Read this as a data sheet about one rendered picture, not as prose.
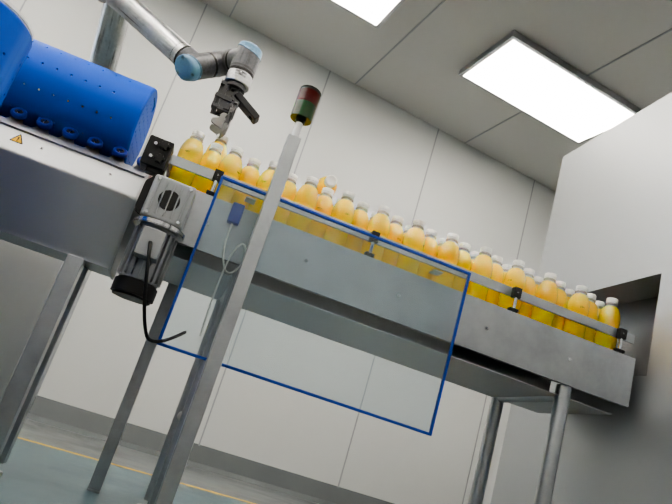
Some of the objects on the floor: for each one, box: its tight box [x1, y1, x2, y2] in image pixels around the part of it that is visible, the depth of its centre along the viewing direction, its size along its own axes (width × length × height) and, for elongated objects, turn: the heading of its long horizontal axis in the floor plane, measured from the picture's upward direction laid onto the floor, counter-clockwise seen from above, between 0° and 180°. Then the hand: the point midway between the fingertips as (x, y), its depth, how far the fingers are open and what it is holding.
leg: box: [0, 254, 86, 456], centre depth 177 cm, size 6×6×63 cm
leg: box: [0, 267, 90, 476], centre depth 190 cm, size 6×6×63 cm
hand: (221, 138), depth 219 cm, fingers closed on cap, 4 cm apart
